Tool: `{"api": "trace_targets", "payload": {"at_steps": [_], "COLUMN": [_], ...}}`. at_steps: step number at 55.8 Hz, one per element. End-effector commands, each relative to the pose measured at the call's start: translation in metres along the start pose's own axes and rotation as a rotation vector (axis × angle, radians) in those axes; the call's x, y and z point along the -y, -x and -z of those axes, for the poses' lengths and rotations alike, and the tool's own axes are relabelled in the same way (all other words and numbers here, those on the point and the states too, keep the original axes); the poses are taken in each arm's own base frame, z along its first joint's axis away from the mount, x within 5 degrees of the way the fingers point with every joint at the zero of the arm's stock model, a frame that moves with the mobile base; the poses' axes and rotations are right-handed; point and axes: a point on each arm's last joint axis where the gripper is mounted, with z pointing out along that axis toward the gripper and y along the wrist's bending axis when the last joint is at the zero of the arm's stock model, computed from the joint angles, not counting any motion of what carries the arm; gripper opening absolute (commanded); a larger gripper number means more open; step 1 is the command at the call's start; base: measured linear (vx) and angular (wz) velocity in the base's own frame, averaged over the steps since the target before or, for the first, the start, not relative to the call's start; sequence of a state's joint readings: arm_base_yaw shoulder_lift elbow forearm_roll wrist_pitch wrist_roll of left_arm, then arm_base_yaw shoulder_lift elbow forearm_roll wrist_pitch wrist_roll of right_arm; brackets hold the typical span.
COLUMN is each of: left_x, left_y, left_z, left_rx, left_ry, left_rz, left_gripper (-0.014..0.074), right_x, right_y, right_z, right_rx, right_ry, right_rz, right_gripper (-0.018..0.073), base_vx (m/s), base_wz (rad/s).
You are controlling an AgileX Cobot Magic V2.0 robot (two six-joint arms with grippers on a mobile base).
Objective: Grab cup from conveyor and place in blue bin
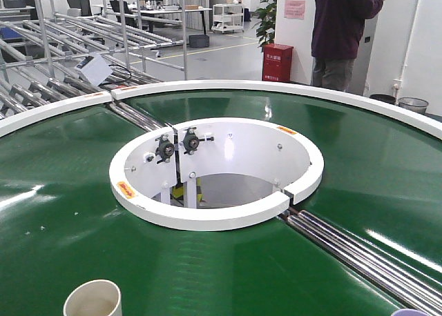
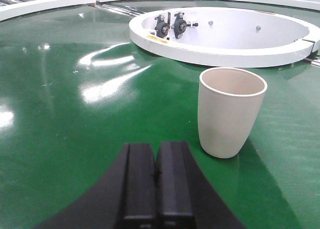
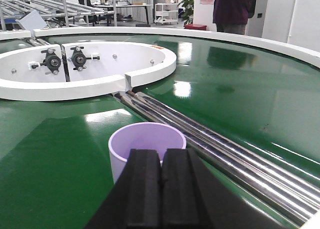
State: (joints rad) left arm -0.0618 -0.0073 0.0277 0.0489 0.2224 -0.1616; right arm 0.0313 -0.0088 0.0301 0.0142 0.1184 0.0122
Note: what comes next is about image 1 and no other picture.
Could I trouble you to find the beige paper cup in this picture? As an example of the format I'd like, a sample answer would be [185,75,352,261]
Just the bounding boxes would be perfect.
[63,279,122,316]

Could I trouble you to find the steel conveyor rollers left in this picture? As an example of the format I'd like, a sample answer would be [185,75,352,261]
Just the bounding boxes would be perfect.
[106,101,165,132]

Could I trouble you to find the steel conveyor rollers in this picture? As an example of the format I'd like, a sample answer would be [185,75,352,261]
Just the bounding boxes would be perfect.
[106,101,165,132]
[279,208,441,315]

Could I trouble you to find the green circular conveyor belt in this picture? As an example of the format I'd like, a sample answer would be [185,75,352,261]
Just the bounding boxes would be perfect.
[1,90,441,315]

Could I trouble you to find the black waste bin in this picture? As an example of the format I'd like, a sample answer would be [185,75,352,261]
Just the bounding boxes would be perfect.
[369,94,396,106]

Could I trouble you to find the metal mesh waste bin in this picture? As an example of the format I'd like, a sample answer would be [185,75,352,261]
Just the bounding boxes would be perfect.
[398,97,429,115]

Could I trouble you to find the white outer conveyor rim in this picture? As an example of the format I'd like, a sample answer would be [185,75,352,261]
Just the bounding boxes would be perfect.
[1,79,441,139]

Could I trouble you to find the steel conveyor rollers right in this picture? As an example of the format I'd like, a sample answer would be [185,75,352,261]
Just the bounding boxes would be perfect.
[279,208,441,315]

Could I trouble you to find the red fire extinguisher box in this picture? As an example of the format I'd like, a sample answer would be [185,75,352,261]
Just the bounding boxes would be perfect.
[262,43,294,82]

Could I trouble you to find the dark storage crate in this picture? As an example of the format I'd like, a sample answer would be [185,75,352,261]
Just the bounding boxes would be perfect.
[189,34,210,48]

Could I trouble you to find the white shelf cart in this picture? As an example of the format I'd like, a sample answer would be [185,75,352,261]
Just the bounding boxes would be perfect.
[211,3,244,33]

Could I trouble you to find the green potted plant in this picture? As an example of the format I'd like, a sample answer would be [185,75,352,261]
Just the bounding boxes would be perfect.
[255,0,277,48]

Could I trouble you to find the white power supply box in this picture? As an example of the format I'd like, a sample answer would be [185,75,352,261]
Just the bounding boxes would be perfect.
[75,54,113,86]

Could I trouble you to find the office desk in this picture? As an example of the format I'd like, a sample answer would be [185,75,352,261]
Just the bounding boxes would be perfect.
[126,4,211,34]

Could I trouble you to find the pink paper notice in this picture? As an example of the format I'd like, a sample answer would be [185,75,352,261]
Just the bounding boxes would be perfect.
[284,0,306,20]

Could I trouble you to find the person in purple sweater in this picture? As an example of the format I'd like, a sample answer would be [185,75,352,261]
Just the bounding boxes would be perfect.
[311,0,385,92]

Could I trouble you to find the metal roller rack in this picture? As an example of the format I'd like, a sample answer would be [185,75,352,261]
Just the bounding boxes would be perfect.
[1,0,186,118]

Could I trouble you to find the black bearing mount right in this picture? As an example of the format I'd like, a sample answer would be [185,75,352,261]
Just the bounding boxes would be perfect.
[182,127,200,155]

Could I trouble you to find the black bearing mount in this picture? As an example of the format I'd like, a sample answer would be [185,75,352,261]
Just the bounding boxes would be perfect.
[155,135,175,164]
[182,127,200,155]

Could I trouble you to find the white inner conveyor ring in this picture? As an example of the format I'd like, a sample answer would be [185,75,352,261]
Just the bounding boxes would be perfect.
[108,117,325,232]

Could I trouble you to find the black bearing mount left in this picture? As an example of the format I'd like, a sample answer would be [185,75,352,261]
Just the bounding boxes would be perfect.
[155,135,175,164]

